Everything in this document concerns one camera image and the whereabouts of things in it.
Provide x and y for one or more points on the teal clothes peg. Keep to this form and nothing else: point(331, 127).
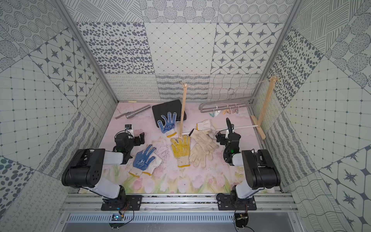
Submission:
point(213, 113)

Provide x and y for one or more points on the grey clip hanger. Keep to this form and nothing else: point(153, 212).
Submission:
point(231, 102)

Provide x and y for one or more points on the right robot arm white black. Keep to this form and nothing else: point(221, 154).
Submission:
point(259, 169)

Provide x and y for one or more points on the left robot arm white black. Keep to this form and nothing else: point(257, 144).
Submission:
point(85, 168)

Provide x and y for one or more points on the beige dirty knit gloves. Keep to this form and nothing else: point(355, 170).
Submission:
point(205, 146)

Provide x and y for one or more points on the black flat pad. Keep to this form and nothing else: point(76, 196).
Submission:
point(164, 108)

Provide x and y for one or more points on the blue dotted glove far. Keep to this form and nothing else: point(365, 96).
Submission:
point(168, 127)

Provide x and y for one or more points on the blue dotted glove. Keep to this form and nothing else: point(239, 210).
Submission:
point(145, 162)
point(168, 127)

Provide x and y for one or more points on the grey metal cylinder tool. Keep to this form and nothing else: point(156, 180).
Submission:
point(132, 114)

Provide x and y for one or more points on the blue dotted glove near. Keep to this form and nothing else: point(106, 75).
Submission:
point(145, 162)

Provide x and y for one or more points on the small black module right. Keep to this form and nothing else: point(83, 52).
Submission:
point(241, 220)

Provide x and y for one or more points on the small circuit board left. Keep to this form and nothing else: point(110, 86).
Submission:
point(116, 221)

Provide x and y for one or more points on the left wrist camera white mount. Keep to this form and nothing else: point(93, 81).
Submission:
point(129, 129)

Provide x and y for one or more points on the wooden drying rack frame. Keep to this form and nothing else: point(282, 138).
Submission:
point(257, 121)

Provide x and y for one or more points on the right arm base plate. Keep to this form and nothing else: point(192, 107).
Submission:
point(228, 202)

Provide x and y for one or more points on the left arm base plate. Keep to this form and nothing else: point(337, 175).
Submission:
point(131, 203)

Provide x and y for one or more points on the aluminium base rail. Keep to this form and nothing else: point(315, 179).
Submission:
point(91, 203)

